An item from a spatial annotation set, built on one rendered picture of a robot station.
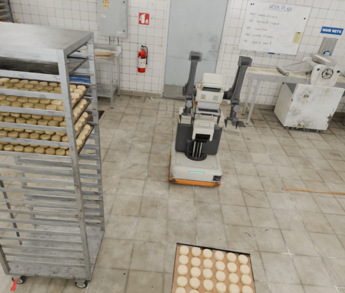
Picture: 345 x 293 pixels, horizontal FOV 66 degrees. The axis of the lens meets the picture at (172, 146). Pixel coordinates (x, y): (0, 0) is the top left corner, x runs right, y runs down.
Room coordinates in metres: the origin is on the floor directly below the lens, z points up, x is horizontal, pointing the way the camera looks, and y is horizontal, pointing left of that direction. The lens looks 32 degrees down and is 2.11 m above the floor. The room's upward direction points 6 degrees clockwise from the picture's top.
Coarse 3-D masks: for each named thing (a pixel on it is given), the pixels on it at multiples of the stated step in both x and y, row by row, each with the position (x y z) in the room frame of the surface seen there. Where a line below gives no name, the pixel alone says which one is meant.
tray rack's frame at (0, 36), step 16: (0, 32) 1.32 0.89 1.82; (16, 32) 1.36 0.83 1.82; (32, 32) 1.40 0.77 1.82; (48, 32) 1.45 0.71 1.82; (64, 32) 1.49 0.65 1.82; (80, 32) 1.54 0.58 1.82; (0, 48) 1.11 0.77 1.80; (16, 48) 1.12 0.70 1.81; (32, 48) 1.12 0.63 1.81; (48, 48) 1.12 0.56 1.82; (32, 208) 1.56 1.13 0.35; (32, 224) 1.55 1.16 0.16; (80, 240) 1.45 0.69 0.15; (96, 240) 1.47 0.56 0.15; (0, 256) 1.10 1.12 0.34; (16, 256) 1.23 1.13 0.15; (80, 256) 1.30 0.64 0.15; (96, 256) 1.31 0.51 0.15; (16, 272) 1.11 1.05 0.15; (32, 272) 1.12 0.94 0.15; (48, 272) 1.14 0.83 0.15; (64, 272) 1.15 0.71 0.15; (80, 272) 1.17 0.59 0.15
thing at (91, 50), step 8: (88, 48) 1.58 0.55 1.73; (96, 80) 1.60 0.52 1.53; (96, 88) 1.59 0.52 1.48; (96, 96) 1.58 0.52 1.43; (96, 104) 1.58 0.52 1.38; (96, 120) 1.58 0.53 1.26; (96, 128) 1.58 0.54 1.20; (96, 144) 1.58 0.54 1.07; (96, 152) 1.58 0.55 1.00; (96, 160) 1.58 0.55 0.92; (104, 224) 1.59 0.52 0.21; (104, 232) 1.58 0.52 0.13
